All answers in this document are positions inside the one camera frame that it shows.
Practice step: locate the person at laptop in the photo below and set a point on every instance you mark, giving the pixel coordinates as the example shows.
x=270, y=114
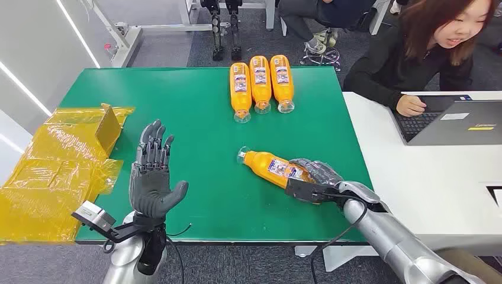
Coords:
x=384, y=66

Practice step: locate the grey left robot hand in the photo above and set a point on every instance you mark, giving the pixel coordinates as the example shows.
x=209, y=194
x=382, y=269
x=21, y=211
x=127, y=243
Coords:
x=151, y=188

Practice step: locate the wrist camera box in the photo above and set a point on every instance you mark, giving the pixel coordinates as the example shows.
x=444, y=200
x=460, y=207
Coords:
x=306, y=191
x=92, y=215

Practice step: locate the seated person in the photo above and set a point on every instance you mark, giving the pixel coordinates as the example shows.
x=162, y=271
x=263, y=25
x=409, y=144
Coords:
x=337, y=13

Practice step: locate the grey laptop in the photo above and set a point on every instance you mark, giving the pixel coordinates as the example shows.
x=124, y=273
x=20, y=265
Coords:
x=451, y=131

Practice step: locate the orange juice bottle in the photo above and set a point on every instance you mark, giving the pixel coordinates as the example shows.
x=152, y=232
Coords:
x=260, y=88
x=262, y=164
x=282, y=88
x=240, y=98

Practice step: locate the small red-capped object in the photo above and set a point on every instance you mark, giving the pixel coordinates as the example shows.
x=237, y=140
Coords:
x=108, y=47

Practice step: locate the white desk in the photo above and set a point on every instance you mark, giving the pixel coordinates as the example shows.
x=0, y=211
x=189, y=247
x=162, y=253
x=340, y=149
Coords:
x=431, y=188

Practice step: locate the green table mat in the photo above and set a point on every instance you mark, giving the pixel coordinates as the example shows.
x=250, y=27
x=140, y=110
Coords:
x=196, y=156

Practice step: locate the white metal frame stand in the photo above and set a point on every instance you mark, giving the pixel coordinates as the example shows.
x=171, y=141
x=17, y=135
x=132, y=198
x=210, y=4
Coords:
x=129, y=41

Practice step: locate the black object on desk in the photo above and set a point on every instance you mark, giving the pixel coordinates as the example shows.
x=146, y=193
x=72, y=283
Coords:
x=496, y=194

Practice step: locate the chrome office chair base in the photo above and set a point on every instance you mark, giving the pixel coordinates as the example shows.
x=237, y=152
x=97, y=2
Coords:
x=323, y=57

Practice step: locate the person's hand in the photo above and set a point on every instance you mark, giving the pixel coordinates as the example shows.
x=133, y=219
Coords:
x=410, y=106

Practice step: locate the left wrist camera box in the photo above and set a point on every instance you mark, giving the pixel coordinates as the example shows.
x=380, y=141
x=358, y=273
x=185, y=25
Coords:
x=92, y=215

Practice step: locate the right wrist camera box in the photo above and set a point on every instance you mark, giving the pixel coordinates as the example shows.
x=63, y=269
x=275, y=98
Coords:
x=306, y=191

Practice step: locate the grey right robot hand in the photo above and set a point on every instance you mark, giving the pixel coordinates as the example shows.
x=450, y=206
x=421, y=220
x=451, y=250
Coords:
x=321, y=174

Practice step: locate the person's leg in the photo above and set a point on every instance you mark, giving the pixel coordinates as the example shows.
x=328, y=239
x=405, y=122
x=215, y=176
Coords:
x=474, y=266

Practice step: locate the black robot leg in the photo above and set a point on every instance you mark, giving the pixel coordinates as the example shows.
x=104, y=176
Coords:
x=235, y=31
x=216, y=31

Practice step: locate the yellow plastic-wrapped cardboard box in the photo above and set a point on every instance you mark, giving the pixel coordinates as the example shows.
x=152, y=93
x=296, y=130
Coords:
x=51, y=176

